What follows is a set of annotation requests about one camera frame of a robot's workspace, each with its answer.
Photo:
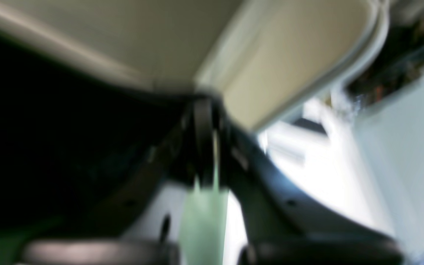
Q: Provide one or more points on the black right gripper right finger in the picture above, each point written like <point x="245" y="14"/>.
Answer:
<point x="273" y="207"/>

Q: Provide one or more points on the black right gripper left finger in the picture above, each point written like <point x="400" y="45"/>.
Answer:
<point x="184" y="154"/>

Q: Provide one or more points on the dark grey t-shirt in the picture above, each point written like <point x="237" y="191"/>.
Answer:
<point x="69" y="142"/>

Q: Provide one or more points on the light green table cloth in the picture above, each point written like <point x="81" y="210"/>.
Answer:
<point x="91" y="65"/>

